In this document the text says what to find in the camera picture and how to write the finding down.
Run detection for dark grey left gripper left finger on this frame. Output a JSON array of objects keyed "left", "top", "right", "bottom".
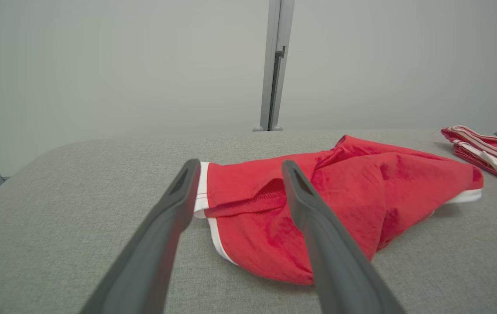
[{"left": 79, "top": 158, "right": 202, "bottom": 314}]

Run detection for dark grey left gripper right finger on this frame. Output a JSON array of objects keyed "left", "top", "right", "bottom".
[{"left": 281, "top": 160, "right": 406, "bottom": 314}]

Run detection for grey partition frame post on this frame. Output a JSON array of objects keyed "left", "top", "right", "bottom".
[{"left": 253, "top": 0, "right": 295, "bottom": 132}]

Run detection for red shorts with white trim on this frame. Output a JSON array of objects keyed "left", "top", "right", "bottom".
[{"left": 194, "top": 134, "right": 484, "bottom": 286}]

